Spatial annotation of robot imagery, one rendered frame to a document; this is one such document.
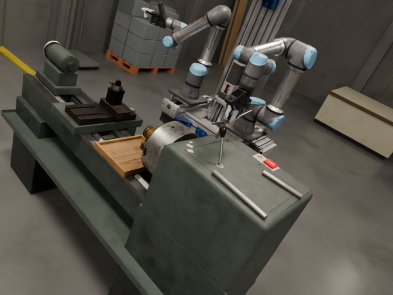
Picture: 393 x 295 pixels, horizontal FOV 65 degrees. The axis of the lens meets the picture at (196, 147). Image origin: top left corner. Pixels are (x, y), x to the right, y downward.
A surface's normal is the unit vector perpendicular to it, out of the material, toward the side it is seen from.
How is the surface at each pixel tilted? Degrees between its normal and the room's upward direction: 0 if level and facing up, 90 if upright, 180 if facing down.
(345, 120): 90
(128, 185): 90
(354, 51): 90
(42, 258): 0
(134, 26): 90
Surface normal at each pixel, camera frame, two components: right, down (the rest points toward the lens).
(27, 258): 0.35, -0.82
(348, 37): -0.56, 0.21
